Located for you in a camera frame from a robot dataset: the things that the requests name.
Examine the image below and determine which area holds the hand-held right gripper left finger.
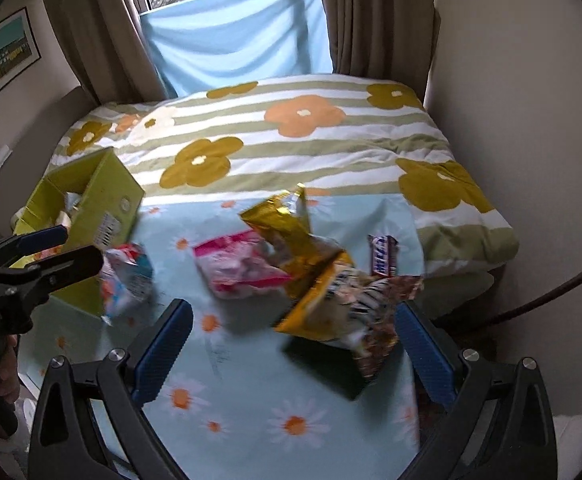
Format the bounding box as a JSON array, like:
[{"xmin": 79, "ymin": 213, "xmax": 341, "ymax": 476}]
[{"xmin": 30, "ymin": 299, "xmax": 195, "ymax": 480}]

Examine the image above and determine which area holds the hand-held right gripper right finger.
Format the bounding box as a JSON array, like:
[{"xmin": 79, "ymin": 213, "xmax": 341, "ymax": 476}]
[{"xmin": 396, "ymin": 301, "xmax": 558, "ymax": 480}]

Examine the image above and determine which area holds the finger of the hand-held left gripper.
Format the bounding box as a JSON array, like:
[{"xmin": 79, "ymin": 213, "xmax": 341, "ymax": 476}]
[
  {"xmin": 0, "ymin": 245, "xmax": 105, "ymax": 303},
  {"xmin": 0, "ymin": 225, "xmax": 70, "ymax": 271}
]

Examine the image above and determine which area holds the pale snack packet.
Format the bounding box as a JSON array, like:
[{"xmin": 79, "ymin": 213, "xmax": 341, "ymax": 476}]
[{"xmin": 56, "ymin": 191, "xmax": 86, "ymax": 229}]

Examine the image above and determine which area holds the brown patterned snack packet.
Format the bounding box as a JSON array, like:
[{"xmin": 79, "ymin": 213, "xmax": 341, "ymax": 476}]
[{"xmin": 350, "ymin": 274, "xmax": 425, "ymax": 387}]

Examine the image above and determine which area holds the blue and white snack packet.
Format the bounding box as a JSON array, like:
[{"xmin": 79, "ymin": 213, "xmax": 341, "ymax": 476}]
[{"xmin": 98, "ymin": 241, "xmax": 155, "ymax": 327}]

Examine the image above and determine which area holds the yellow-green cardboard box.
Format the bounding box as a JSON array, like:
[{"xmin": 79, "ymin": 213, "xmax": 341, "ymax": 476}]
[{"xmin": 11, "ymin": 149, "xmax": 146, "ymax": 319}]

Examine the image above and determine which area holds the pink snack packet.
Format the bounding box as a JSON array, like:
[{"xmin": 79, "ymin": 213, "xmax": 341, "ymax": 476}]
[{"xmin": 192, "ymin": 229, "xmax": 293, "ymax": 302}]

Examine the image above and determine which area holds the yellow snack packet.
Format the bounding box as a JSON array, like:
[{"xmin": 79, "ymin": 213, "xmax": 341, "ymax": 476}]
[{"xmin": 274, "ymin": 254, "xmax": 374, "ymax": 352}]

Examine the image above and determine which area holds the gold foil snack packet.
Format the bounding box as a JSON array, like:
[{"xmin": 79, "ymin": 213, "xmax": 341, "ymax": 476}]
[{"xmin": 239, "ymin": 183, "xmax": 348, "ymax": 302}]

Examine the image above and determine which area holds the person's left hand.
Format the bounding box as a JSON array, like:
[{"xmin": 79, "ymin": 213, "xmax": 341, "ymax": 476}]
[{"xmin": 0, "ymin": 334, "xmax": 23, "ymax": 407}]

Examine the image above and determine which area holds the light blue daisy tablecloth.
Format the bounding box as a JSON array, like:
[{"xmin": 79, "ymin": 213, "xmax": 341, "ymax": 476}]
[{"xmin": 18, "ymin": 195, "xmax": 424, "ymax": 480}]

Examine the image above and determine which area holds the grey headboard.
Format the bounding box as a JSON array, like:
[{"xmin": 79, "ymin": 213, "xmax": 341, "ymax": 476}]
[{"xmin": 0, "ymin": 85, "xmax": 103, "ymax": 241}]

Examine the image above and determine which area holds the framed landscape picture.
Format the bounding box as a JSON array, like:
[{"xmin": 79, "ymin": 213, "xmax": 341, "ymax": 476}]
[{"xmin": 0, "ymin": 6, "xmax": 42, "ymax": 112}]

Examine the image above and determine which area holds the brown curtain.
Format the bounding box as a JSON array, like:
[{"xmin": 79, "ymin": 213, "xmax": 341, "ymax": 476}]
[
  {"xmin": 315, "ymin": 0, "xmax": 442, "ymax": 107},
  {"xmin": 38, "ymin": 0, "xmax": 173, "ymax": 107}
]

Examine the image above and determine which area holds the striped floral blanket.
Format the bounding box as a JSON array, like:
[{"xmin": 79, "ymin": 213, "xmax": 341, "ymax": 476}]
[{"xmin": 52, "ymin": 74, "xmax": 520, "ymax": 277}]

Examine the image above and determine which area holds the light blue cloth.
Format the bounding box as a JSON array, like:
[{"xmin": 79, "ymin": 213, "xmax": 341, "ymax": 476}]
[{"xmin": 138, "ymin": 0, "xmax": 335, "ymax": 99}]

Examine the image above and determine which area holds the dark curved cable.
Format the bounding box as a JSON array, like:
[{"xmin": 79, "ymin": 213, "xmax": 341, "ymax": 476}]
[{"xmin": 490, "ymin": 254, "xmax": 582, "ymax": 327}]

